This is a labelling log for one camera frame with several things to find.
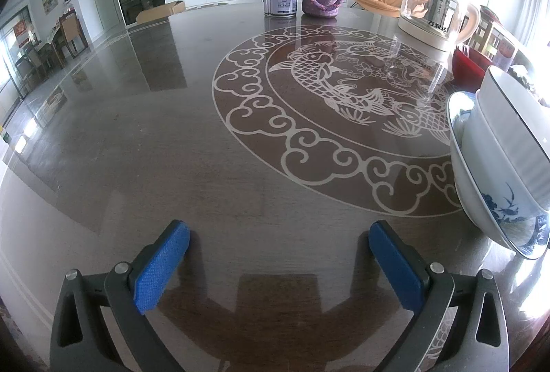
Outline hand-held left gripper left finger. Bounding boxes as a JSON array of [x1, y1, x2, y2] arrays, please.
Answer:
[[49, 219, 191, 372]]

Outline red flower-shaped plate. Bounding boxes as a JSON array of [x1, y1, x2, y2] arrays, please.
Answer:
[[452, 46, 491, 94]]

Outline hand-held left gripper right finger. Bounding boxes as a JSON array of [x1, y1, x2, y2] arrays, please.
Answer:
[[368, 220, 510, 372]]

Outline wooden dining chair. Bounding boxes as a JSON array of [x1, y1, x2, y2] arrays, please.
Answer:
[[58, 15, 89, 59]]

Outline white curtain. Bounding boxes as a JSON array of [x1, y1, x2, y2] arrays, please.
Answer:
[[511, 0, 542, 50]]

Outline white ribbed bowl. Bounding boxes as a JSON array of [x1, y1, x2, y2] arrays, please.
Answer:
[[476, 65, 550, 179]]

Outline glass electric kettle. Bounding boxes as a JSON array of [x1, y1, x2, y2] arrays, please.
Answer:
[[397, 0, 481, 52]]

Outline red door sticker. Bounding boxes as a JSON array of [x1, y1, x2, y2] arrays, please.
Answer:
[[13, 20, 29, 48]]

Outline white bowl with blue flowers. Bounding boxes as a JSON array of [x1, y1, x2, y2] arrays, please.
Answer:
[[461, 103, 550, 211]]

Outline blue patterned bowl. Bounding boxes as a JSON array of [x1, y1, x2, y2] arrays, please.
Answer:
[[445, 91, 550, 261]]

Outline cardboard box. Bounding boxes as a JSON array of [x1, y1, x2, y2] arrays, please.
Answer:
[[135, 0, 186, 25]]

